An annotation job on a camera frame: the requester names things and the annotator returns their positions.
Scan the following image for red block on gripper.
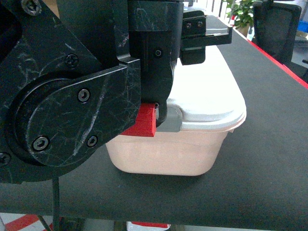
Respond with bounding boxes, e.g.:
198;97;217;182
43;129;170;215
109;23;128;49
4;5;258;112
121;103;156;137

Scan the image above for red metal frame table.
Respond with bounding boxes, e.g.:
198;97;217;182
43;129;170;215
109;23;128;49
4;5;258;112
231;27;308;89

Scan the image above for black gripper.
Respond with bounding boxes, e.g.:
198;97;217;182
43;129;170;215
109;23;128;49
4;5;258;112
113;0;184;126

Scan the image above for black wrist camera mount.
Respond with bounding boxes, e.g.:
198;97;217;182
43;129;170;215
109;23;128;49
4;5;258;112
180;10;233;65

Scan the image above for white box lid grey handle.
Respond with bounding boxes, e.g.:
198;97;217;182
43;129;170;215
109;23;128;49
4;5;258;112
157;46;247;132

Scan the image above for green potted plant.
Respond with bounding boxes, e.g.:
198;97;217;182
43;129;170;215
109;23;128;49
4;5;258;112
222;0;256;37

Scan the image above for black mat on table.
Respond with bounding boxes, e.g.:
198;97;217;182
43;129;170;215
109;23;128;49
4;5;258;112
0;7;308;231

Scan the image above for pink plastic box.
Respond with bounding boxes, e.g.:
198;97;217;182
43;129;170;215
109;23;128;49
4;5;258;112
106;117;245;176

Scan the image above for black office chair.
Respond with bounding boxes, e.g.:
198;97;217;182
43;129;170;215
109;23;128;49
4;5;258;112
252;1;308;84

